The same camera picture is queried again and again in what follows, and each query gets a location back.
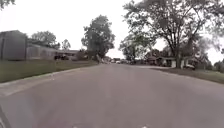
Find house with white garage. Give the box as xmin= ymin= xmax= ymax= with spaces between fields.
xmin=145 ymin=54 xmax=198 ymax=71

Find small thin tree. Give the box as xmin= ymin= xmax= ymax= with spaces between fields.
xmin=61 ymin=38 xmax=72 ymax=52

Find grey asphalt road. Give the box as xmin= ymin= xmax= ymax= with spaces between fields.
xmin=0 ymin=63 xmax=224 ymax=128

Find pale concrete kerb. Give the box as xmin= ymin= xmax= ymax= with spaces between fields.
xmin=0 ymin=63 xmax=100 ymax=98

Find dark vehicle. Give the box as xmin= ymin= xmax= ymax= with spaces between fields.
xmin=53 ymin=52 xmax=70 ymax=62

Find dark grey building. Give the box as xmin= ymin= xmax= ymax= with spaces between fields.
xmin=0 ymin=29 xmax=28 ymax=62

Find overhanging tree branches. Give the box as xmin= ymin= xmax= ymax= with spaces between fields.
xmin=0 ymin=0 xmax=16 ymax=10

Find grass verge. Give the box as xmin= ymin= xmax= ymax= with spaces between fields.
xmin=159 ymin=67 xmax=224 ymax=85

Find medium leafy tree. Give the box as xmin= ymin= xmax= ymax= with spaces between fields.
xmin=118 ymin=32 xmax=156 ymax=65

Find tall dark leafy tree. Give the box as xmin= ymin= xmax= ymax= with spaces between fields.
xmin=80 ymin=14 xmax=116 ymax=63

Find large spreading tree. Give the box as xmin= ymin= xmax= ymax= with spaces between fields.
xmin=122 ymin=0 xmax=224 ymax=70

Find broad leafy tree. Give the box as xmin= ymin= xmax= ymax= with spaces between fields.
xmin=30 ymin=30 xmax=62 ymax=50

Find grass lawn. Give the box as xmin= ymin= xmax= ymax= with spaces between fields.
xmin=0 ymin=59 xmax=98 ymax=84

